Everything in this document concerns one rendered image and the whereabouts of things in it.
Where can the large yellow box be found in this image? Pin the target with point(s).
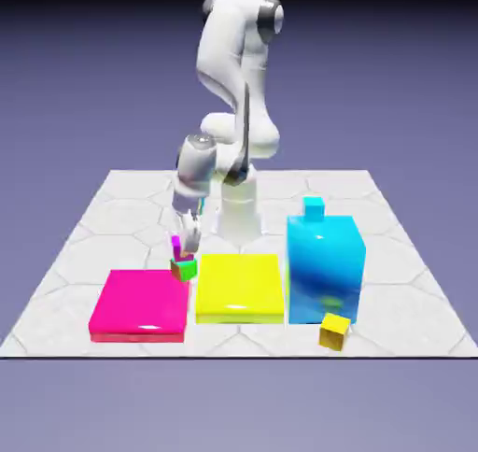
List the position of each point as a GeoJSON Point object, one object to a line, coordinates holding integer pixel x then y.
{"type": "Point", "coordinates": [239, 284]}

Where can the large pink box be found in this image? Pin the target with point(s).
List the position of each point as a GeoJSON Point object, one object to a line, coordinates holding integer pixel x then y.
{"type": "Point", "coordinates": [140, 302]}

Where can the large blue box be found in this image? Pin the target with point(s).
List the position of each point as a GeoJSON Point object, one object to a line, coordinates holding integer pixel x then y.
{"type": "Point", "coordinates": [323, 265]}

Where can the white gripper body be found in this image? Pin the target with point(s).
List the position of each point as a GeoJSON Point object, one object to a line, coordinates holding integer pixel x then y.
{"type": "Point", "coordinates": [189, 231]}

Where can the small yellow cube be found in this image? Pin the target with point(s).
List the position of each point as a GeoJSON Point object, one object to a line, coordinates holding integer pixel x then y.
{"type": "Point", "coordinates": [333, 331]}

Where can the small green cube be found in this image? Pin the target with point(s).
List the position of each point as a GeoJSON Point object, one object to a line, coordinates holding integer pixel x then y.
{"type": "Point", "coordinates": [186, 271]}

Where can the small magenta cube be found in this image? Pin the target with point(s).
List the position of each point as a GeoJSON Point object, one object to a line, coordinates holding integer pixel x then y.
{"type": "Point", "coordinates": [176, 246]}

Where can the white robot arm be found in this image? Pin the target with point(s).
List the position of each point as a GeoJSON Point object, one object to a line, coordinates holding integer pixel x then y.
{"type": "Point", "coordinates": [239, 67]}

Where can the small cyan cube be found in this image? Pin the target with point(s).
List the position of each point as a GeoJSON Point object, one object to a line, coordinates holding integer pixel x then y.
{"type": "Point", "coordinates": [313, 209]}

